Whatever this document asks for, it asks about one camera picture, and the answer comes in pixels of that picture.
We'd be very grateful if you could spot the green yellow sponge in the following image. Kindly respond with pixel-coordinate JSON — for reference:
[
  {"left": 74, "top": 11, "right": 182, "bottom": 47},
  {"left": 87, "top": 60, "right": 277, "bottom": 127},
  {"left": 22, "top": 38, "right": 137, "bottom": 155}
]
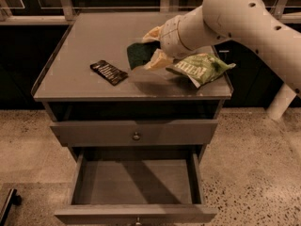
[{"left": 127, "top": 41, "right": 161, "bottom": 70}]

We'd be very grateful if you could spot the round metal top knob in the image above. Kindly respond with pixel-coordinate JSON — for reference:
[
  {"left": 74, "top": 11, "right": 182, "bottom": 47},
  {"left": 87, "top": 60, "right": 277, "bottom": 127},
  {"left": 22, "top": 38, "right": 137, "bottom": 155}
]
[{"left": 133, "top": 132, "right": 141, "bottom": 140}]

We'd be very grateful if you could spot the black object at floor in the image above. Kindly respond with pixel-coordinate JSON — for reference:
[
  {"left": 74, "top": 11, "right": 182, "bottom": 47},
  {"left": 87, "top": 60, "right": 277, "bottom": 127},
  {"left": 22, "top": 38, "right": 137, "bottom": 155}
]
[{"left": 0, "top": 188, "right": 22, "bottom": 226}]

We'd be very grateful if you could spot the glass railing with metal posts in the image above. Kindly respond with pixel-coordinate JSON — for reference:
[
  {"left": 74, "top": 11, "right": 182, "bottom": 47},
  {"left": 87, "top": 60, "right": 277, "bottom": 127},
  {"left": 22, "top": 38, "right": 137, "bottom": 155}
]
[{"left": 0, "top": 0, "right": 301, "bottom": 25}]

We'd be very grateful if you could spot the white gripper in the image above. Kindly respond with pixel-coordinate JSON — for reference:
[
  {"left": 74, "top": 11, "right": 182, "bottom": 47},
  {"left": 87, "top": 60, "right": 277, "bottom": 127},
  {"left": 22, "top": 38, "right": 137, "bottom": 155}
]
[{"left": 142, "top": 15, "right": 194, "bottom": 70}]

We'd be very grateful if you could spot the black snack wrapper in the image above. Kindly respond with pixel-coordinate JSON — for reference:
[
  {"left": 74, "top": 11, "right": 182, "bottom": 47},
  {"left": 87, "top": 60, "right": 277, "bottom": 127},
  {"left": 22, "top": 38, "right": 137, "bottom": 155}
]
[{"left": 90, "top": 60, "right": 128, "bottom": 86}]

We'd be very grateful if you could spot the round metal middle knob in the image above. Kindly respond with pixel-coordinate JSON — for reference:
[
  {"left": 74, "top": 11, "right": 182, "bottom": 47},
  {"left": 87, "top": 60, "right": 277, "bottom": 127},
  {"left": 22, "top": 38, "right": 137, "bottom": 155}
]
[{"left": 135, "top": 218, "right": 142, "bottom": 226}]

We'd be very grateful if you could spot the grey top drawer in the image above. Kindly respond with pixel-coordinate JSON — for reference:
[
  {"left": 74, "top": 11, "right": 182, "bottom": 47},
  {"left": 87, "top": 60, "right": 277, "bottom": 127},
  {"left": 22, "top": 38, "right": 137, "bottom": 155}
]
[{"left": 51, "top": 120, "right": 217, "bottom": 147}]

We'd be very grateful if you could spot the open grey middle drawer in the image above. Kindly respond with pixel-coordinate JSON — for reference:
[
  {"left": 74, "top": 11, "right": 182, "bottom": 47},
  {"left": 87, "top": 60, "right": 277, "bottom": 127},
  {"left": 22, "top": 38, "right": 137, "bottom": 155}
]
[{"left": 55, "top": 150, "right": 217, "bottom": 226}]

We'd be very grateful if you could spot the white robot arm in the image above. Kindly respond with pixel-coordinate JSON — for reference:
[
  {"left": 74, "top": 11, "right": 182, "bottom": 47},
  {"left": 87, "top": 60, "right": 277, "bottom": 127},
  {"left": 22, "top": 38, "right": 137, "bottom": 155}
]
[{"left": 142, "top": 0, "right": 301, "bottom": 96}]

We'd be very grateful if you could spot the white cylindrical post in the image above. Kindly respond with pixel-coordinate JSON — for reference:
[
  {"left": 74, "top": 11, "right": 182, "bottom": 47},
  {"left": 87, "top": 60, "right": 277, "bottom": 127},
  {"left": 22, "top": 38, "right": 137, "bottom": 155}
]
[{"left": 266, "top": 84, "right": 296, "bottom": 121}]

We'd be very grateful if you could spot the green chip bag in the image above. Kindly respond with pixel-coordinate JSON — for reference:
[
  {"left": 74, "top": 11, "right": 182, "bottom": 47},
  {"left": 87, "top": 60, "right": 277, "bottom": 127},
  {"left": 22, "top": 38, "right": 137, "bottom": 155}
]
[{"left": 166, "top": 53, "right": 236, "bottom": 88}]

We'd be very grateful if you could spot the grey drawer cabinet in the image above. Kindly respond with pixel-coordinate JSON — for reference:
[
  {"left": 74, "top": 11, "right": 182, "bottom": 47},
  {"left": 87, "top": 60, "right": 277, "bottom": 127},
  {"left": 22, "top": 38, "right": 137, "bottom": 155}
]
[{"left": 30, "top": 10, "right": 234, "bottom": 226}]

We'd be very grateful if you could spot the round metal knob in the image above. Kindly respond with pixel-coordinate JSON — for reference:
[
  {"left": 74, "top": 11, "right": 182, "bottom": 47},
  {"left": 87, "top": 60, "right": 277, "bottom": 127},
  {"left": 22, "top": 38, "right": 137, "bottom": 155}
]
[
  {"left": 133, "top": 132, "right": 141, "bottom": 140},
  {"left": 135, "top": 218, "right": 142, "bottom": 226}
]

